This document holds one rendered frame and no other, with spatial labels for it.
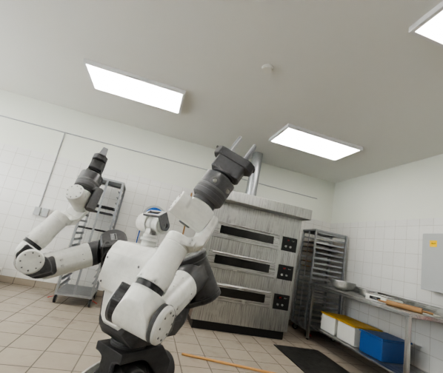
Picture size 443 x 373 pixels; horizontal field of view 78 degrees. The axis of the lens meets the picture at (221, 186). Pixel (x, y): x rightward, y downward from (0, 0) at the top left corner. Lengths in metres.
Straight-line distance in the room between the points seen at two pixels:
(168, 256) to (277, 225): 3.96
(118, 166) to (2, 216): 1.90
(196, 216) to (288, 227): 3.97
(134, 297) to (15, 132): 5.31
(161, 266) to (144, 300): 0.07
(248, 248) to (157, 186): 2.02
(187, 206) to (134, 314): 0.26
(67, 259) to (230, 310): 3.48
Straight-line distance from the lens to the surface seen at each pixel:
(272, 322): 4.66
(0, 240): 5.57
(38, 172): 5.51
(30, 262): 1.09
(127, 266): 0.95
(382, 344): 4.24
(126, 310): 0.63
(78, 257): 1.13
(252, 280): 4.42
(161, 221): 0.96
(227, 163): 0.74
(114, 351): 1.03
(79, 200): 1.14
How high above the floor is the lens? 1.15
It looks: 12 degrees up
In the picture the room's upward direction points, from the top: 12 degrees clockwise
